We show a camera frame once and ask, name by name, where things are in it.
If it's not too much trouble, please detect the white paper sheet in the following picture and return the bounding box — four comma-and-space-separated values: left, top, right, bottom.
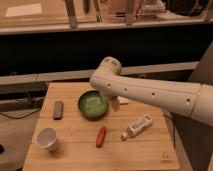
5, 3, 42, 17

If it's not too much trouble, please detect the black cable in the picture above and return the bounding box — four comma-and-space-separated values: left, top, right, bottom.
0, 108, 42, 121

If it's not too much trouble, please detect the dark grey eraser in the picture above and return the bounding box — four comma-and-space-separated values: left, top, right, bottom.
53, 101, 63, 120

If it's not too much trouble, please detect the green ceramic bowl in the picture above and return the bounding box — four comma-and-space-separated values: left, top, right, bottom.
78, 90, 109, 120

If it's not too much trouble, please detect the white sponge block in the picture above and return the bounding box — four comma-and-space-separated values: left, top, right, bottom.
118, 97, 129, 105

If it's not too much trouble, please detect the red carrot toy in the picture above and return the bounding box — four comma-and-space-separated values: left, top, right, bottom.
96, 127, 106, 147

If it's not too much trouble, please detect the white plastic bottle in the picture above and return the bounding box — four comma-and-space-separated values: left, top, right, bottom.
120, 114, 153, 141

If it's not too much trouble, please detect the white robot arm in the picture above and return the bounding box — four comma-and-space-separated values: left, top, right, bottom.
90, 57, 213, 127

